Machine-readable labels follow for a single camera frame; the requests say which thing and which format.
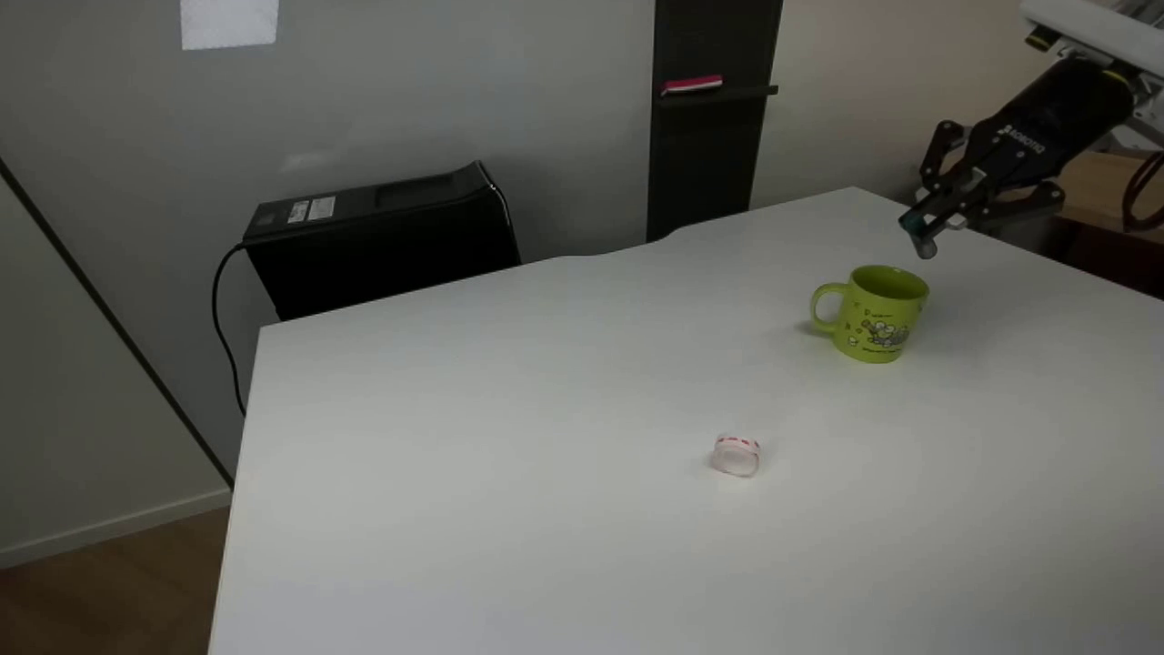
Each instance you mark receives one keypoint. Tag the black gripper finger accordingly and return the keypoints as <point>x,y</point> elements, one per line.
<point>958,151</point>
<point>1001,202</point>

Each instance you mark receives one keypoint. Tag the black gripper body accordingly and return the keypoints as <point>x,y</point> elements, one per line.
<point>1060,120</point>

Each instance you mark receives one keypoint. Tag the green capped silver marker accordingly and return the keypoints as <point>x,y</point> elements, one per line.
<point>922,234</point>

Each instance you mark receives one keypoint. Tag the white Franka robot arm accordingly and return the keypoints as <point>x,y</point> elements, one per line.
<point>1091,31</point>

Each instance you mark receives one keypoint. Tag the brown wooden desk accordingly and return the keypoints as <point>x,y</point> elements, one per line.
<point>1116,260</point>

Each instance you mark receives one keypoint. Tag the lime green printed mug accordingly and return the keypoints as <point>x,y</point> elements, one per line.
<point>878,320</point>

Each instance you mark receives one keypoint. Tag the tall dark cabinet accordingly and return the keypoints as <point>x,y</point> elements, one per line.
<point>711,146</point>

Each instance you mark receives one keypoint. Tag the pink item on cabinet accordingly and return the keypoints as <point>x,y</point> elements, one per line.
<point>691,84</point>

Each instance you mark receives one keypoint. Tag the white 3M tape roll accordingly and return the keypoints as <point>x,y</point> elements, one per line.
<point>735,456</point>

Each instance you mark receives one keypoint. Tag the black computer tower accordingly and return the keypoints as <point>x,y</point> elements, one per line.
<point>385,242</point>

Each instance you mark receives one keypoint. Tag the white paper sheet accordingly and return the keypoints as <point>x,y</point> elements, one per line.
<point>226,22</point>

